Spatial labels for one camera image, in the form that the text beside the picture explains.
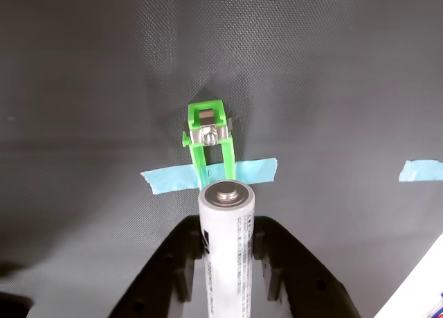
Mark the white AA battery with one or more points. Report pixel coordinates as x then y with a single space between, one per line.
225 262

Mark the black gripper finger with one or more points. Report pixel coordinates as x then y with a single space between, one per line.
304 283
155 283

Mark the green plastic battery holder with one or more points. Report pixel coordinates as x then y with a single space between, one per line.
196 157

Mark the dark grey textured mat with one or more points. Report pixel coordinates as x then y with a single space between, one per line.
104 72

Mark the long blue masking tape strip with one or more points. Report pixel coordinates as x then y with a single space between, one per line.
166 179

